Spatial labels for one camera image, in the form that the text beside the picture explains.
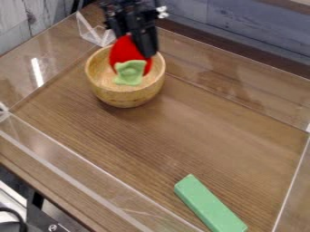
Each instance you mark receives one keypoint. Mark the light wooden bowl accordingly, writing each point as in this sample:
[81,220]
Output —
[121,85]

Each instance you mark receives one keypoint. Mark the red plush strawberry toy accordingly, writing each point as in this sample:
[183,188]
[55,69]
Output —
[129,60]

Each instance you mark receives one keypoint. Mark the green rectangular block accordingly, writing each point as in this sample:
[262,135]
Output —
[207,207]

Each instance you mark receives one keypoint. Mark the clear acrylic front wall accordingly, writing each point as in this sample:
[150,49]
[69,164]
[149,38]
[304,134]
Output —
[97,198]

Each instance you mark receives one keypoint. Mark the black device with cable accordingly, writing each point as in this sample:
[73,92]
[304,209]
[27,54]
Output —
[35,222]

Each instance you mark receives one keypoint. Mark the clear acrylic corner bracket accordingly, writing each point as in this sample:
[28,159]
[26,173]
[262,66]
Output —
[97,35]

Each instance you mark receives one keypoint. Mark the black table leg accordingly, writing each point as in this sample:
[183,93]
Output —
[38,199]

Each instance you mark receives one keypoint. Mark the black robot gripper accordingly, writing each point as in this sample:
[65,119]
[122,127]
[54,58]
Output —
[139,22]

